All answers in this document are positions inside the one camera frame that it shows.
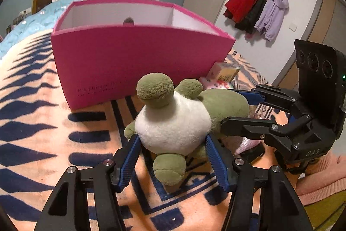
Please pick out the white wall switch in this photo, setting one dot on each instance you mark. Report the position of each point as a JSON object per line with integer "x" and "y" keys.
{"x": 293, "y": 27}

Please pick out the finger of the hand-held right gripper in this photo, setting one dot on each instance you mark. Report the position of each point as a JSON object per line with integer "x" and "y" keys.
{"x": 235, "y": 126}
{"x": 255, "y": 97}

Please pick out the cream and gold tissue pack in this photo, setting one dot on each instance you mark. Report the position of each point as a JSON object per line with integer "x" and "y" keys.
{"x": 227, "y": 74}

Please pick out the red coat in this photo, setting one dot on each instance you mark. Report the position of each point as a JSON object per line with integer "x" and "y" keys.
{"x": 242, "y": 2}

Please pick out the light blue quilt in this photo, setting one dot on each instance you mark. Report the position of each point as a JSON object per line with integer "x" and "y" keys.
{"x": 35, "y": 22}

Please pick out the purple jacket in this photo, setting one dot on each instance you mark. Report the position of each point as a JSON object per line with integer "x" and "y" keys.
{"x": 273, "y": 13}

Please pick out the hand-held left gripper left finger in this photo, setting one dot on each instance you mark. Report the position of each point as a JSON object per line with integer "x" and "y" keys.
{"x": 130, "y": 160}

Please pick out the bedside clutter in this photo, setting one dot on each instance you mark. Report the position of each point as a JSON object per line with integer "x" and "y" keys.
{"x": 19, "y": 18}

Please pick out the orange and navy patterned blanket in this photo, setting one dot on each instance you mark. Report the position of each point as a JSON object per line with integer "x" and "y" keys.
{"x": 40, "y": 117}

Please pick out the pink cardboard box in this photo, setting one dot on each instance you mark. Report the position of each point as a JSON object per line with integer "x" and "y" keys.
{"x": 121, "y": 63}

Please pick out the yellow-green cloth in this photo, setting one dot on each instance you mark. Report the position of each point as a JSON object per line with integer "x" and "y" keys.
{"x": 329, "y": 216}

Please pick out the green and white frog plush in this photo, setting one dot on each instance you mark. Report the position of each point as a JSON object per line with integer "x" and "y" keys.
{"x": 173, "y": 117}

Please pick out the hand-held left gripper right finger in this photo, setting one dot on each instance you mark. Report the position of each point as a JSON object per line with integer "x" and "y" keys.
{"x": 216, "y": 163}

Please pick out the black coat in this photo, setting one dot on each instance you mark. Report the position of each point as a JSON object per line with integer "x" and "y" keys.
{"x": 254, "y": 15}

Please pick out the person's right forearm pink sleeve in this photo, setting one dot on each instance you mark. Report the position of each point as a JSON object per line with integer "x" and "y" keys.
{"x": 324, "y": 182}

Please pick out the black remote control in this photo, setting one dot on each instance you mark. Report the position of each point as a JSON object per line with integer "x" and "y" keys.
{"x": 254, "y": 154}

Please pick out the wooden door with grey frame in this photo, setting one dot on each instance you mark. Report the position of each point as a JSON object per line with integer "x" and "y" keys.
{"x": 328, "y": 20}

